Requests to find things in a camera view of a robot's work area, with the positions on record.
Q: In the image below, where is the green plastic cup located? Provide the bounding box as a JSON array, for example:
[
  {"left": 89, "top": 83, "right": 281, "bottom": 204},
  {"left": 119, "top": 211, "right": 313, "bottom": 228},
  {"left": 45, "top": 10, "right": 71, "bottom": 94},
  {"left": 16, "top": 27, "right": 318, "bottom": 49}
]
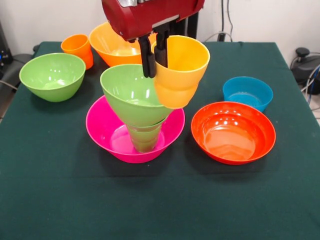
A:
[{"left": 127, "top": 122, "right": 163, "bottom": 153}]

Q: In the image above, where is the black computer tower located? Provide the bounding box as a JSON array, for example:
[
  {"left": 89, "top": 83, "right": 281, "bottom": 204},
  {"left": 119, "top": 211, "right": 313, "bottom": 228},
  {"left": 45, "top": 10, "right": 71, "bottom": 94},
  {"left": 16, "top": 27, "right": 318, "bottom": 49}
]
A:
[{"left": 0, "top": 21, "right": 14, "bottom": 66}]

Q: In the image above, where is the dark grey floor case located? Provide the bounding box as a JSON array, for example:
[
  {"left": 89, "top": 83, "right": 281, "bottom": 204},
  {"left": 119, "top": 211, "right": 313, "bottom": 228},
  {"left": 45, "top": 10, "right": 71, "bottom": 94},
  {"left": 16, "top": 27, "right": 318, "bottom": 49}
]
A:
[{"left": 0, "top": 53, "right": 33, "bottom": 87}]

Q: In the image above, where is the dark green table cloth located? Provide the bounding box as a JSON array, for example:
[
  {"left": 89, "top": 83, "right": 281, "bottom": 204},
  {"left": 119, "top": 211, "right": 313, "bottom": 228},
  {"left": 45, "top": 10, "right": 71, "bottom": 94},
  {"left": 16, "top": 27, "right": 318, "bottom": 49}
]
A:
[{"left": 0, "top": 41, "right": 320, "bottom": 240}]

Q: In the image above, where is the pink plastic bowl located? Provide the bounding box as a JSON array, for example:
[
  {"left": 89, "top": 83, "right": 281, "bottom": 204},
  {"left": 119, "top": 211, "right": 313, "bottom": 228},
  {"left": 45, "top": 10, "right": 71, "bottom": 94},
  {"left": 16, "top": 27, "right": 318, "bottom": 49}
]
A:
[{"left": 85, "top": 94, "right": 186, "bottom": 164}]

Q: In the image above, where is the black wall cable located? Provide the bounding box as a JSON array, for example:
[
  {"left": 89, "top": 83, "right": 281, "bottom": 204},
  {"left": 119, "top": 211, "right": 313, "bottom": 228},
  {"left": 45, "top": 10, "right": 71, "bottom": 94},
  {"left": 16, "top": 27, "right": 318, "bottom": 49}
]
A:
[{"left": 226, "top": 0, "right": 235, "bottom": 36}]

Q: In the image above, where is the large green plastic bowl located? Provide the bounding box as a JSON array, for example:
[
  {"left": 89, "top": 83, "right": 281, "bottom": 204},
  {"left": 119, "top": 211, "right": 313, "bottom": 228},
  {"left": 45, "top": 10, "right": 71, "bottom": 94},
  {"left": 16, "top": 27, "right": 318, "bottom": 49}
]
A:
[
  {"left": 99, "top": 63, "right": 176, "bottom": 127},
  {"left": 19, "top": 52, "right": 87, "bottom": 103}
]

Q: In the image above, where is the red plastic bowl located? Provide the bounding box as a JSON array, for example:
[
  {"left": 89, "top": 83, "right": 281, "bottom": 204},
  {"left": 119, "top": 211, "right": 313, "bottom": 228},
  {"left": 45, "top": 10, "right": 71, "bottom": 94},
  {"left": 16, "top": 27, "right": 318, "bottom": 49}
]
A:
[{"left": 190, "top": 101, "right": 277, "bottom": 166}]

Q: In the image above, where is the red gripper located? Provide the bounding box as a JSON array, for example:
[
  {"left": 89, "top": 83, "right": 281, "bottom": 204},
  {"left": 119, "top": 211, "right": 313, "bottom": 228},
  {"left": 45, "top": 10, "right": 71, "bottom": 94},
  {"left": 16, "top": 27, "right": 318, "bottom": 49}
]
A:
[{"left": 101, "top": 0, "right": 206, "bottom": 79}]

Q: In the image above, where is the blue plastic bowl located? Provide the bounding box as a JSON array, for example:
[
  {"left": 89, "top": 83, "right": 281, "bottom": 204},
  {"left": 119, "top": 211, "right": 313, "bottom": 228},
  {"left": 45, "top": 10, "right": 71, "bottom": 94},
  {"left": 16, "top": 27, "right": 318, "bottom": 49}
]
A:
[{"left": 222, "top": 76, "right": 274, "bottom": 113}]

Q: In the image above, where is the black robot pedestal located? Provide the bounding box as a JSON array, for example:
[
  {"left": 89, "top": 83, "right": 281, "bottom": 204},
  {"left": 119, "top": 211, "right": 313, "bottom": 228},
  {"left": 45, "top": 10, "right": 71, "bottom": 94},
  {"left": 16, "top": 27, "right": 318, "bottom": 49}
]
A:
[{"left": 172, "top": 11, "right": 201, "bottom": 43}]

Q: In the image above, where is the yellow plastic cup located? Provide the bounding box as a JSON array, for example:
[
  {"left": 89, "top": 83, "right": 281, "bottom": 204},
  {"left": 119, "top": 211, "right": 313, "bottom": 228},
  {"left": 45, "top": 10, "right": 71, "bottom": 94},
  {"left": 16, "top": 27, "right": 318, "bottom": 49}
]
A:
[{"left": 151, "top": 35, "right": 211, "bottom": 110}]

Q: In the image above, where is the small green plastic bowl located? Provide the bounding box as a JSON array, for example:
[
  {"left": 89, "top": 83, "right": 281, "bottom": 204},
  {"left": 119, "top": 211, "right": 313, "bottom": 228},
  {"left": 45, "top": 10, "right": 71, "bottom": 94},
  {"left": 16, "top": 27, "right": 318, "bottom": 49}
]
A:
[{"left": 127, "top": 117, "right": 167, "bottom": 129}]

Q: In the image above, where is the large orange plastic bowl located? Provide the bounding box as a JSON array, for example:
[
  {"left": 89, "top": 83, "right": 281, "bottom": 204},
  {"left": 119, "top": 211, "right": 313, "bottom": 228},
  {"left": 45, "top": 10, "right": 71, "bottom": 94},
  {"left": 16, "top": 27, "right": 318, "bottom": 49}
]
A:
[{"left": 88, "top": 21, "right": 158, "bottom": 68}]

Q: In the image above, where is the orange plastic cup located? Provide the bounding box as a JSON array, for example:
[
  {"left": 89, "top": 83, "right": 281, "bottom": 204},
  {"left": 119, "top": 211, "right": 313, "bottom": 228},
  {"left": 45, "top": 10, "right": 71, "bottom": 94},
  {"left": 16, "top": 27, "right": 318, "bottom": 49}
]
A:
[{"left": 60, "top": 33, "right": 95, "bottom": 71}]

